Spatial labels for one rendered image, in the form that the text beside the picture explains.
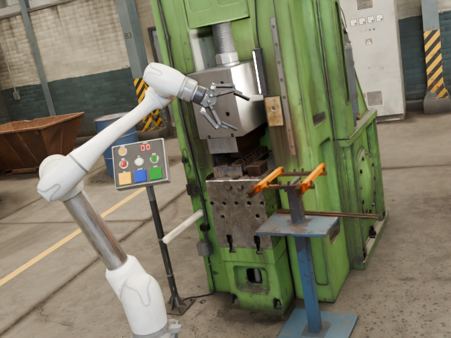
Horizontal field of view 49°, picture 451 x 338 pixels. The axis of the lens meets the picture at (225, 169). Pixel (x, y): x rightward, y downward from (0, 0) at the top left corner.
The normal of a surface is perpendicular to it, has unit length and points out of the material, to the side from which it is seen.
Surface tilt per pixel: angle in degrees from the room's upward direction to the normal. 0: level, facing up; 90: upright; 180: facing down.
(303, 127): 90
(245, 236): 90
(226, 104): 90
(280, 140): 90
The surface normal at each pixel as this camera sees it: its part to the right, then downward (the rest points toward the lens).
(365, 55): -0.36, 0.30
